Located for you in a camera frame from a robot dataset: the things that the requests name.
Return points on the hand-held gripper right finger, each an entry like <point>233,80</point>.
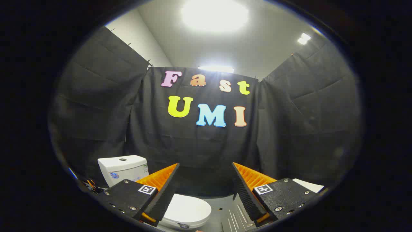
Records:
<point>248,196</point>

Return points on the white toilet lid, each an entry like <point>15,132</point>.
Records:
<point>190,207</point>

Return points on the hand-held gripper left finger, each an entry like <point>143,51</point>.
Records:
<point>164,196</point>

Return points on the small ceiling light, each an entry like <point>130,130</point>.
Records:
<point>304,38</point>

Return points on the white toilet tank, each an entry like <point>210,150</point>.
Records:
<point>122,167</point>

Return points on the grey drawer cabinet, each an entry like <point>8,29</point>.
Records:
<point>309,186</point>

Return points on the white toilet bowl with seat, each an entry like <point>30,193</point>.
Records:
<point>170,225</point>

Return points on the black backdrop cloth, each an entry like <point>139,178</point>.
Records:
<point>193,145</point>

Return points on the ceiling strip light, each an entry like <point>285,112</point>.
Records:
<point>216,69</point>

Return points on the large round ceiling light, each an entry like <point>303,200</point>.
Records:
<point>214,14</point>

